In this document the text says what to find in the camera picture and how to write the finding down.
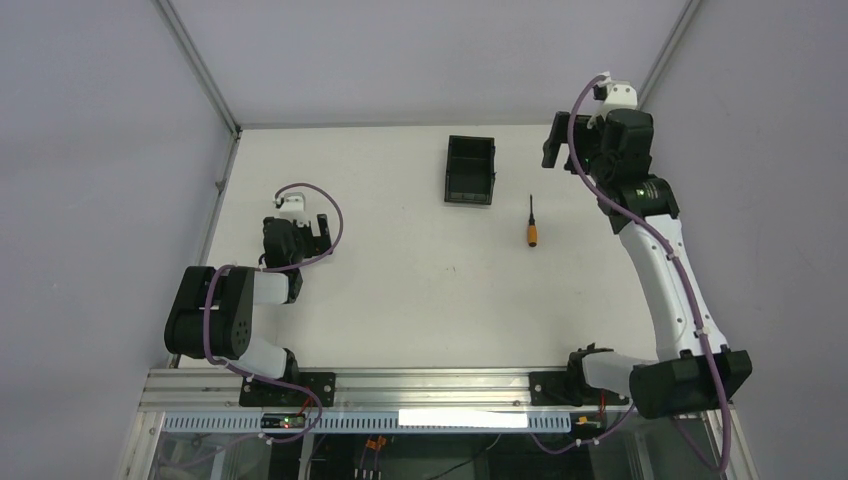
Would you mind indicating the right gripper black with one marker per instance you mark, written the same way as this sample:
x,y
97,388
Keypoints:
x,y
573,140

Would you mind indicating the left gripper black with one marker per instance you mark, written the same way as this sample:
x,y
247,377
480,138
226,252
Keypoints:
x,y
315,237

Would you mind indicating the orange black screwdriver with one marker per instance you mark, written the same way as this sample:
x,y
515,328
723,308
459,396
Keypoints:
x,y
532,233

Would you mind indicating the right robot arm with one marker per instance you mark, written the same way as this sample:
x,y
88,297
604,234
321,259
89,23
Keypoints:
x,y
695,370

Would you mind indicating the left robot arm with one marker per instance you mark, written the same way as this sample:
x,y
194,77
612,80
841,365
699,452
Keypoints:
x,y
212,315

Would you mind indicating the black plastic bin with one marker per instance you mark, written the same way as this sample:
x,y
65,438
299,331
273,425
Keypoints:
x,y
470,170

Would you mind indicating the small electronics board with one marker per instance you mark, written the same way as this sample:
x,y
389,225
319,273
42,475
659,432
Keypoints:
x,y
283,421

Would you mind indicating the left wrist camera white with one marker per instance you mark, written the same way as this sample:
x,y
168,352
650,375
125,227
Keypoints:
x,y
292,207

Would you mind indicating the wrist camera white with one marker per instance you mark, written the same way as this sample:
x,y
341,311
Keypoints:
x,y
612,94
292,207

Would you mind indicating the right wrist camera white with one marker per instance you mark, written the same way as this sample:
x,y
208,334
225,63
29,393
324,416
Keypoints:
x,y
612,94

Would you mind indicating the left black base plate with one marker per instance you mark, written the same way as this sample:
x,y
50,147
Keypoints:
x,y
262,394

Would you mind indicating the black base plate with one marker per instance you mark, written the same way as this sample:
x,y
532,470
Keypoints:
x,y
262,394
564,388

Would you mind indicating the white slotted cable duct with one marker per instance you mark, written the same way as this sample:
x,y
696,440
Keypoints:
x,y
403,421

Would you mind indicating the aluminium frame rail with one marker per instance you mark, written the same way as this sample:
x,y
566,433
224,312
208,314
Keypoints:
x,y
369,389

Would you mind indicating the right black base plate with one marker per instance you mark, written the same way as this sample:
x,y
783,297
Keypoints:
x,y
564,388

